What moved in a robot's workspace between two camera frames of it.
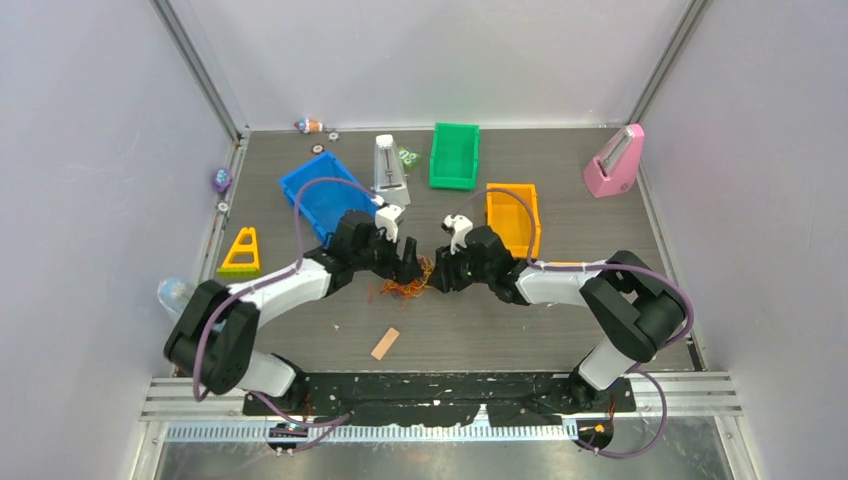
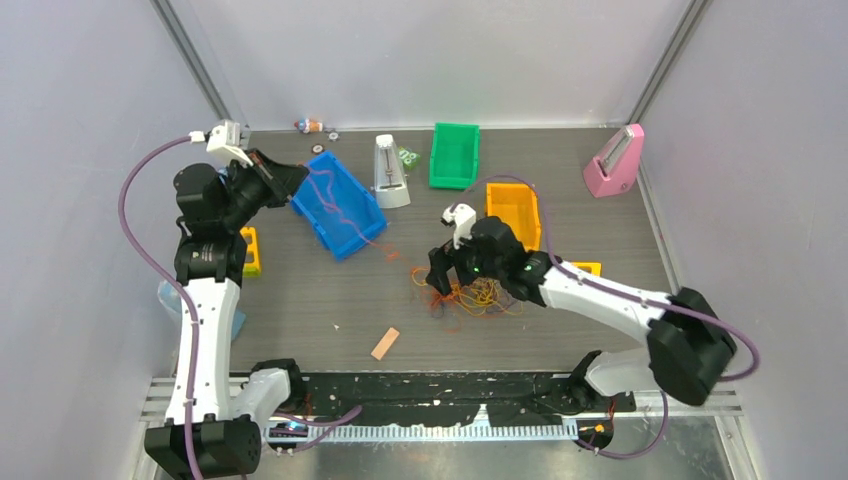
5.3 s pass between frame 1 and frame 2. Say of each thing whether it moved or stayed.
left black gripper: moved
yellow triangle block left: stayed
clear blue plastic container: stayed
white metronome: stayed
